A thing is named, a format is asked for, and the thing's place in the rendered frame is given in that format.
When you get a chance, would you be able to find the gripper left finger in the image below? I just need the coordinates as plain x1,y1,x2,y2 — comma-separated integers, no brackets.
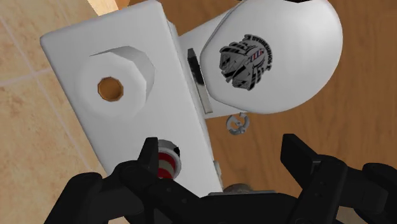
45,137,200,224

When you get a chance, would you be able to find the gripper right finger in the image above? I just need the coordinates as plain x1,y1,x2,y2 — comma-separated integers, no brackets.
280,133,397,224

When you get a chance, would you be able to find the red white striped cup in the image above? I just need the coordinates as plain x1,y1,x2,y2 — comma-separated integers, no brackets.
157,139,183,180

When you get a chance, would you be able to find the small grey metal valve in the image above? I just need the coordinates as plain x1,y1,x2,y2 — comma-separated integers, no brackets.
225,112,251,136

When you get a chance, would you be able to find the white toilet paper roll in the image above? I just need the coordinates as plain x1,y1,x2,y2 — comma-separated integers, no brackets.
75,45,156,120

